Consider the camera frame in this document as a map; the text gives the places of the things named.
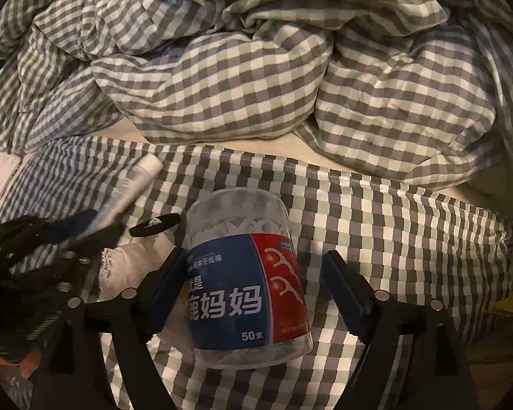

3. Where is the white card packet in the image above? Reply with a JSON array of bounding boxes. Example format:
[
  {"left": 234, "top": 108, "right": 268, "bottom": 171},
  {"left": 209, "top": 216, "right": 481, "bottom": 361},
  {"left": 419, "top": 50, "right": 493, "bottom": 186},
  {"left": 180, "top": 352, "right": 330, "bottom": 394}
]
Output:
[{"left": 0, "top": 154, "right": 22, "bottom": 199}]

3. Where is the person's left hand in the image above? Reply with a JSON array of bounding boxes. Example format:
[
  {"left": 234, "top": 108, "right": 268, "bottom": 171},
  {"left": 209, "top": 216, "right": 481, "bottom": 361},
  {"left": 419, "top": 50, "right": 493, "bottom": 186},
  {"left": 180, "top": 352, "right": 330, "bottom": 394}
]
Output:
[{"left": 0, "top": 348, "right": 42, "bottom": 380}]

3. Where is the crumpled white tissue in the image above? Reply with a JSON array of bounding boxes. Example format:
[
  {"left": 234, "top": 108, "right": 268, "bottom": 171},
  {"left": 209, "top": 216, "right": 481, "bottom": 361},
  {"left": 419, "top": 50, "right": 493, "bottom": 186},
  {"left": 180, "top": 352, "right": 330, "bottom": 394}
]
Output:
[{"left": 98, "top": 233, "right": 176, "bottom": 300}]

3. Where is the black hair tie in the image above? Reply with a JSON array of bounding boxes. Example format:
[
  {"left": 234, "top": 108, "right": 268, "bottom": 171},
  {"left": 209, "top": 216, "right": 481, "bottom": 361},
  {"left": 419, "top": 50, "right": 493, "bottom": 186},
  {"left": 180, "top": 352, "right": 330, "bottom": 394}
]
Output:
[{"left": 128, "top": 212, "right": 183, "bottom": 238}]

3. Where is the white tube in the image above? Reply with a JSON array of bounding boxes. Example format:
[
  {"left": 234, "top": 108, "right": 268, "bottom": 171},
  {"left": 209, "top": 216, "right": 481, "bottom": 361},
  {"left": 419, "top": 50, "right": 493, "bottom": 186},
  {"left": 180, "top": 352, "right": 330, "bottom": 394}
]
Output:
[{"left": 80, "top": 154, "right": 163, "bottom": 238}]

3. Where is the gingham checked bed sheet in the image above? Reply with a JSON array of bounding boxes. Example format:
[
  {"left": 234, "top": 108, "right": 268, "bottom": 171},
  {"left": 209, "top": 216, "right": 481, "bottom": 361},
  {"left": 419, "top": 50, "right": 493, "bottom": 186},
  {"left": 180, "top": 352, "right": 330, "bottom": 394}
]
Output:
[{"left": 0, "top": 136, "right": 513, "bottom": 409}]

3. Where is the floss pick plastic jar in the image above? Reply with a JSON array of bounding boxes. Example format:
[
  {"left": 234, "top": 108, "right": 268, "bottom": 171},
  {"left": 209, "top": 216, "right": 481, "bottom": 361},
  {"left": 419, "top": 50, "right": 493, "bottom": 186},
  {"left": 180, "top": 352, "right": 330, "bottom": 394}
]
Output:
[{"left": 183, "top": 187, "right": 313, "bottom": 369}]

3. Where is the gingham checked duvet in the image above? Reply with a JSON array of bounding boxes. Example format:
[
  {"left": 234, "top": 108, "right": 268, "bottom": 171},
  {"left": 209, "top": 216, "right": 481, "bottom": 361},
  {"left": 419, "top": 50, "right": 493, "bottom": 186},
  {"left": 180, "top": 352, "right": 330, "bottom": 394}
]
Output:
[{"left": 0, "top": 0, "right": 513, "bottom": 189}]

